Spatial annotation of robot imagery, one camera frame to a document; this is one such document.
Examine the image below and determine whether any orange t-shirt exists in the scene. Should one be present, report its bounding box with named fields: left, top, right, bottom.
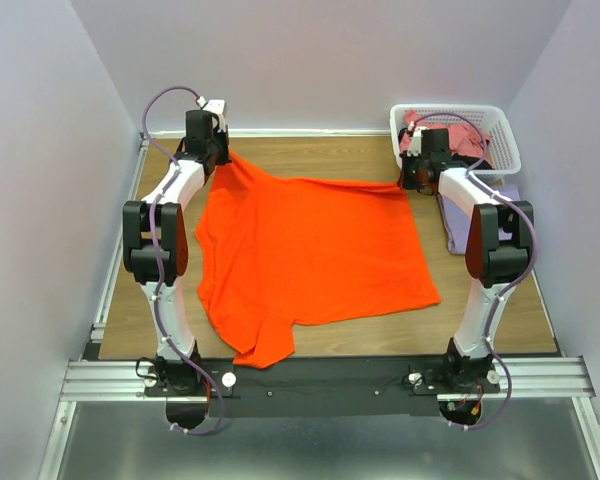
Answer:
left=196, top=155, right=441, bottom=369

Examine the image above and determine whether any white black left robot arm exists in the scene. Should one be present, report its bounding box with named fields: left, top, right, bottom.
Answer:
left=122, top=100, right=230, bottom=396

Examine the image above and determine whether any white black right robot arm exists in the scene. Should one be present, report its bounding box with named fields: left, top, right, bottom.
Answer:
left=399, top=125, right=535, bottom=392

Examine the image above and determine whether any black garment in basket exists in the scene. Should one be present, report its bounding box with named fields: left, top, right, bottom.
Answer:
left=397, top=125, right=483, bottom=167

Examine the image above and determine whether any pink t-shirt in basket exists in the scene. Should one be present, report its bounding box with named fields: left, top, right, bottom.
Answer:
left=398, top=109, right=491, bottom=159

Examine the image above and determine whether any folded lavender t-shirt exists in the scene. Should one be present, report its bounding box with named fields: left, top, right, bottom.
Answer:
left=437, top=184, right=520, bottom=255

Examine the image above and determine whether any white plastic laundry basket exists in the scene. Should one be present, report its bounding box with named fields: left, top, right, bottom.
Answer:
left=389, top=104, right=521, bottom=183

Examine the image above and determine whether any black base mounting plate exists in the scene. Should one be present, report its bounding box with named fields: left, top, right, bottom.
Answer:
left=135, top=356, right=500, bottom=432

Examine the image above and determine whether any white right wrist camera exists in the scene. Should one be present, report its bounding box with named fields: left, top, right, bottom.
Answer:
left=407, top=127, right=427, bottom=156

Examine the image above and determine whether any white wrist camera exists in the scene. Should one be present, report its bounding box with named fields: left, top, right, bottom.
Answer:
left=407, top=127, right=427, bottom=156
left=202, top=99, right=226, bottom=117

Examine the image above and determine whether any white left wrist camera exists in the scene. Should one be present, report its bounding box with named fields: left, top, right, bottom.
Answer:
left=202, top=99, right=226, bottom=117

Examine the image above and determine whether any aluminium frame rail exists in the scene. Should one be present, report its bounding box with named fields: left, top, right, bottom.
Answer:
left=38, top=130, right=600, bottom=480

